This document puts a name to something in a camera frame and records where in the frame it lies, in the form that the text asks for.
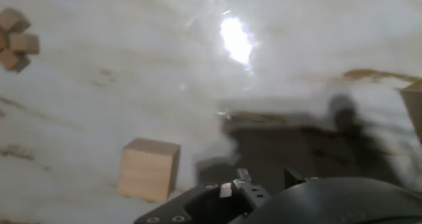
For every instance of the marble pattern table sheet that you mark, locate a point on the marble pattern table sheet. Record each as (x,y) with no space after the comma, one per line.
(99,102)

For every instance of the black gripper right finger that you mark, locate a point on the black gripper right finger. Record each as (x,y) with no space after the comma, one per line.
(293,178)

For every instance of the large wooden cube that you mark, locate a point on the large wooden cube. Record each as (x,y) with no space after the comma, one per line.
(145,171)
(413,105)

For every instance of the small wooden cube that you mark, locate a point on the small wooden cube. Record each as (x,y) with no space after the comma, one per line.
(10,59)
(11,19)
(23,43)

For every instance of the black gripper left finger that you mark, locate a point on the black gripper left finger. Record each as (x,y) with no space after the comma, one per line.
(204,207)

